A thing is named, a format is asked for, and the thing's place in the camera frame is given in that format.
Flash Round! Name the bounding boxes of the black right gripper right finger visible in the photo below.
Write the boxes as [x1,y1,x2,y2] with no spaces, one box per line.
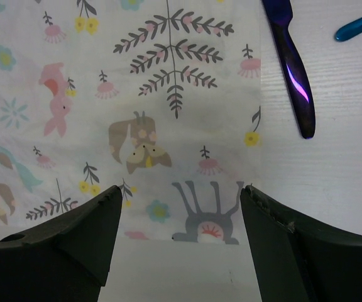
[240,185,362,301]

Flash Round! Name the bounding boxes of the floral patterned cloth placemat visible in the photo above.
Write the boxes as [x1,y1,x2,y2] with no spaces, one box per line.
[0,1,261,245]

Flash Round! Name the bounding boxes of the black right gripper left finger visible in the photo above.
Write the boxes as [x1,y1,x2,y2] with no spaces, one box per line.
[0,186,123,301]

